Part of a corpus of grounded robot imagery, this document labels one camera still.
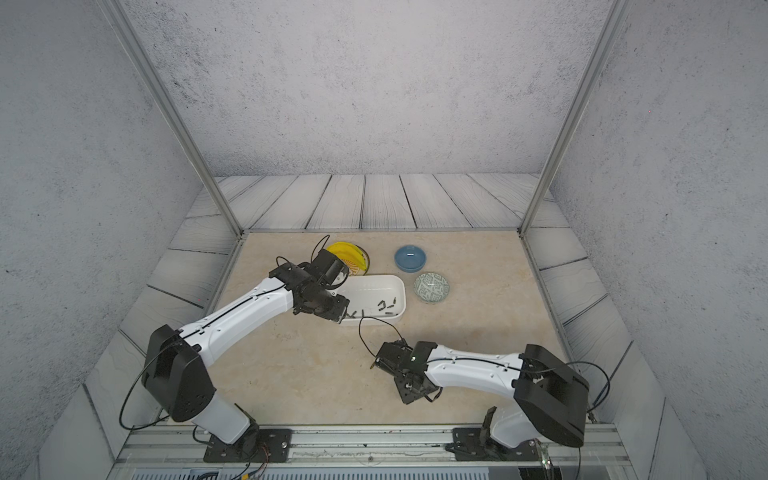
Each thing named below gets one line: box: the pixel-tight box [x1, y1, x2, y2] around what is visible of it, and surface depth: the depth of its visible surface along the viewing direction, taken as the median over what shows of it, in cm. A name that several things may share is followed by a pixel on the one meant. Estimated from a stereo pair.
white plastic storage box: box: [329, 274, 407, 326], surface depth 101 cm
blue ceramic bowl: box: [394, 245, 426, 273], surface depth 112 cm
